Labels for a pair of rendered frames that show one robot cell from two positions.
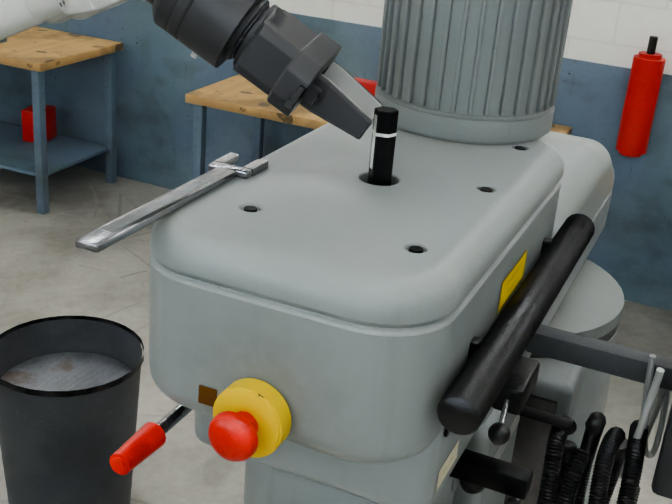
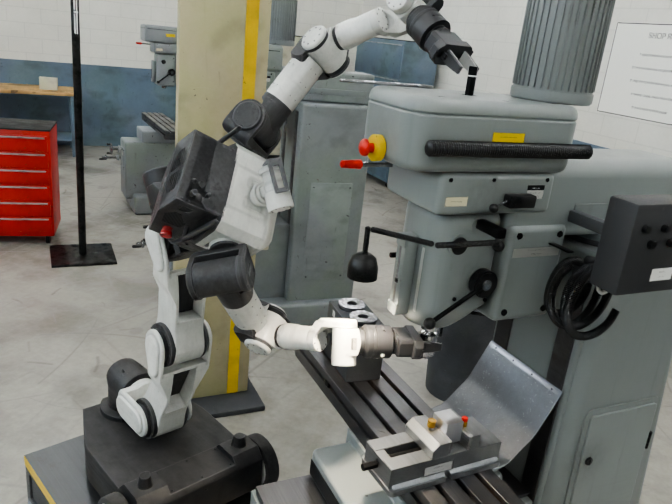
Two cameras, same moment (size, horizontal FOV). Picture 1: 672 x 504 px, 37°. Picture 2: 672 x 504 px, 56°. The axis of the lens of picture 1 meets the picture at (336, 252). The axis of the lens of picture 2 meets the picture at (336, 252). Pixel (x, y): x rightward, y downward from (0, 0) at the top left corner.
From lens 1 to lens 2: 0.97 m
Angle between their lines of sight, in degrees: 39
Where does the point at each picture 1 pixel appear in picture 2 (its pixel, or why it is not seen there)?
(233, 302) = (379, 107)
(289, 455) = (406, 190)
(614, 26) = not seen: outside the picture
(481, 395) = (440, 143)
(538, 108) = (568, 89)
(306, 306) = (393, 104)
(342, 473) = (418, 196)
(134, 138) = not seen: hidden behind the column
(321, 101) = (447, 59)
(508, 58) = (551, 62)
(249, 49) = (427, 39)
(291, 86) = (434, 50)
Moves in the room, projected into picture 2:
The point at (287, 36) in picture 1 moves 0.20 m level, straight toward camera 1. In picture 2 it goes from (441, 35) to (393, 29)
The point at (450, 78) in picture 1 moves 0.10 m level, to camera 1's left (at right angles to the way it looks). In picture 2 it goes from (528, 71) to (491, 66)
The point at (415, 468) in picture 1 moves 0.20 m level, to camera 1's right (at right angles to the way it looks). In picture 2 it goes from (435, 191) to (516, 214)
